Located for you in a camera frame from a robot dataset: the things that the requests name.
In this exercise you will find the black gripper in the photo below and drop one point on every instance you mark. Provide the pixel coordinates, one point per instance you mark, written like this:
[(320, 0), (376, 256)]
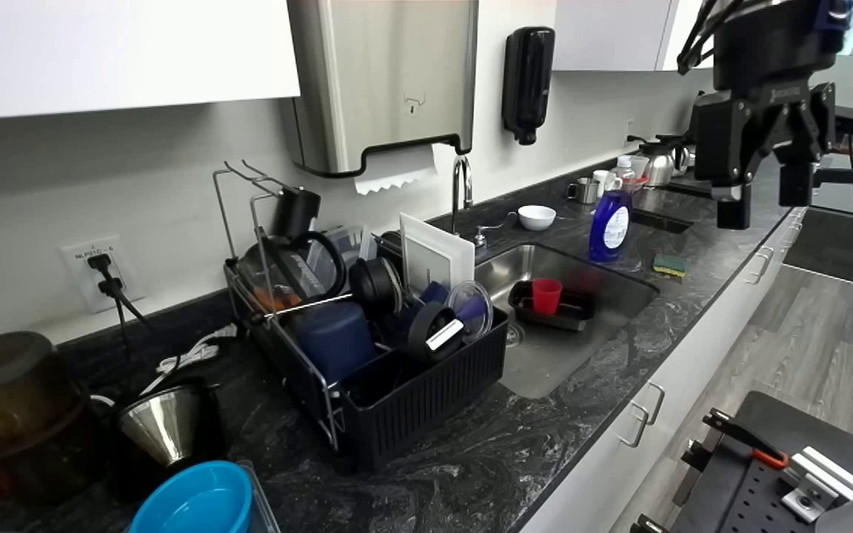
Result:
[(794, 122)]

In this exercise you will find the red plastic cup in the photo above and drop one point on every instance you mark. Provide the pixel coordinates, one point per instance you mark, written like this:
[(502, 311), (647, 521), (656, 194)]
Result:
[(547, 293)]

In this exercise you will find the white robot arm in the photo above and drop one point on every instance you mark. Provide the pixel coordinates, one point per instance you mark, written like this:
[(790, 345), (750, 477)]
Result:
[(760, 43)]

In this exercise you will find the blue dish soap bottle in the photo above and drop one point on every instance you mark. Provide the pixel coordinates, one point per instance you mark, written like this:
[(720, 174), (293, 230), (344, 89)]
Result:
[(610, 222)]

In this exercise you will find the stainless steel sink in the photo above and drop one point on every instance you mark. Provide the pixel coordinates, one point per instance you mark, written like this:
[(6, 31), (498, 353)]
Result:
[(544, 351)]

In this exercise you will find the chrome sink faucet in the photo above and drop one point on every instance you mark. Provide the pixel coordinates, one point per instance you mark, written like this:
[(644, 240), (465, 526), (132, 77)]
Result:
[(462, 188)]

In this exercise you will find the black dish rack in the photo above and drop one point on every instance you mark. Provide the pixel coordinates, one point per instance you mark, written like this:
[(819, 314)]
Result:
[(422, 369)]

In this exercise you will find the dark blue cup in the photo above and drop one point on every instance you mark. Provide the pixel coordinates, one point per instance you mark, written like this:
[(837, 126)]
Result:
[(335, 338)]

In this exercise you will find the green yellow sponge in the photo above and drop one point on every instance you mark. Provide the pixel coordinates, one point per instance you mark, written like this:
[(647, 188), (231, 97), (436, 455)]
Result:
[(671, 264)]

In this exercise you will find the black plastic tray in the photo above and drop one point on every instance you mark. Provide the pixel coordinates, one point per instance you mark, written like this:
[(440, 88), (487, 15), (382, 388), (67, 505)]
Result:
[(572, 314)]

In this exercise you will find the small white bowl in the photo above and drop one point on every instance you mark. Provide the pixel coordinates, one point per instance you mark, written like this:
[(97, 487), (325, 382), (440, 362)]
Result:
[(538, 216)]

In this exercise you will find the black tool cart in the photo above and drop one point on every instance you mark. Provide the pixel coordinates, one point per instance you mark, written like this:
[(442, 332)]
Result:
[(733, 492)]

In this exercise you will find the black soap dispenser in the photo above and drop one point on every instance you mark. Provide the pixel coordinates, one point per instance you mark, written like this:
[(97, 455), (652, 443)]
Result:
[(527, 80)]

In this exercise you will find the clear glass bowl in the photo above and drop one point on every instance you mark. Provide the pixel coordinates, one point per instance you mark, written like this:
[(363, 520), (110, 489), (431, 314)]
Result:
[(473, 311)]

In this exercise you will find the white square plate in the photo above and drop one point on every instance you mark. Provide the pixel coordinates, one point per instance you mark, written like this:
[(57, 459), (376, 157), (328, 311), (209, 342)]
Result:
[(433, 256)]

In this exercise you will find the steel paper towel dispenser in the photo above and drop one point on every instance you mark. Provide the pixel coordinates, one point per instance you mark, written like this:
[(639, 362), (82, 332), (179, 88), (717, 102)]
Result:
[(379, 76)]

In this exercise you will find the black mug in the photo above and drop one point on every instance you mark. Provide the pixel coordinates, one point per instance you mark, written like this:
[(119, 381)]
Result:
[(296, 209)]

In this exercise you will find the blue plastic bowl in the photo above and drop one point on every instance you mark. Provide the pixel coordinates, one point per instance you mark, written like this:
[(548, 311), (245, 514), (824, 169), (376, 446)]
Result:
[(202, 498)]

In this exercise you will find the white upper cabinet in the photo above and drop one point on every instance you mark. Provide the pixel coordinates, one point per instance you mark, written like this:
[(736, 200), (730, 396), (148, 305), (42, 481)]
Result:
[(126, 55)]

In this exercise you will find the dark round lidded pot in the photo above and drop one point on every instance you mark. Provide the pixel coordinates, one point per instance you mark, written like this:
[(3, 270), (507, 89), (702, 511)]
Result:
[(36, 404)]

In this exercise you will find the red handled tool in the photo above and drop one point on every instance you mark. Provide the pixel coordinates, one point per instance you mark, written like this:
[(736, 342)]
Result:
[(757, 446)]

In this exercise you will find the white wall outlet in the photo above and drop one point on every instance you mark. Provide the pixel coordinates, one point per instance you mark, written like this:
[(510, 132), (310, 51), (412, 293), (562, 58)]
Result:
[(88, 280)]

